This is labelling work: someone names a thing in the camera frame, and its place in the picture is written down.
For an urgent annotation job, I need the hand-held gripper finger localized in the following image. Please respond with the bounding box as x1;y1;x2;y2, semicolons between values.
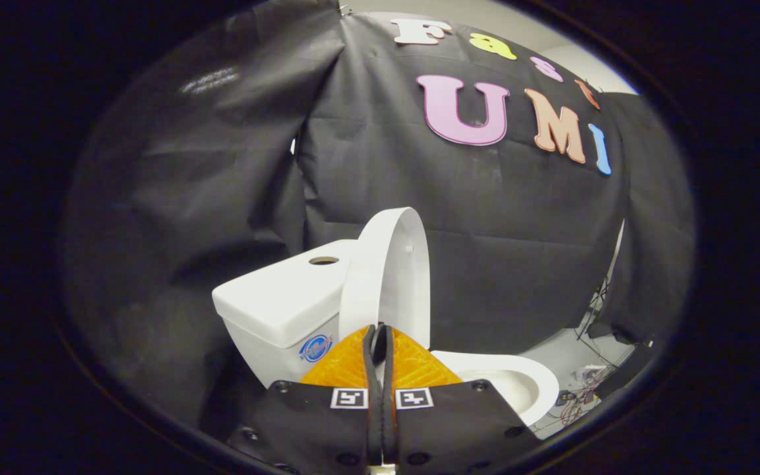
227;323;384;475
380;323;542;475

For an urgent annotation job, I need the white toilet lid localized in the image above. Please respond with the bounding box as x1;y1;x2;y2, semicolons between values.
338;206;431;350

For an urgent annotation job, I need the white toilet seat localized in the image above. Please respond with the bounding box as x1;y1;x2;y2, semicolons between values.
431;350;560;426

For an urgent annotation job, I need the white toilet bowl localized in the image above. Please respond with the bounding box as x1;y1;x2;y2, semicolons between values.
459;366;555;428

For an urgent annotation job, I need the black backdrop cloth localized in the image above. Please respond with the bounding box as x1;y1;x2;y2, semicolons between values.
63;0;694;429

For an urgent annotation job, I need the black flat panel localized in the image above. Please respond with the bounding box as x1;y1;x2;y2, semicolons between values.
594;343;654;400

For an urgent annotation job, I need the tangle of floor cables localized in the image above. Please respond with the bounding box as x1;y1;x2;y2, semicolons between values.
548;277;625;426

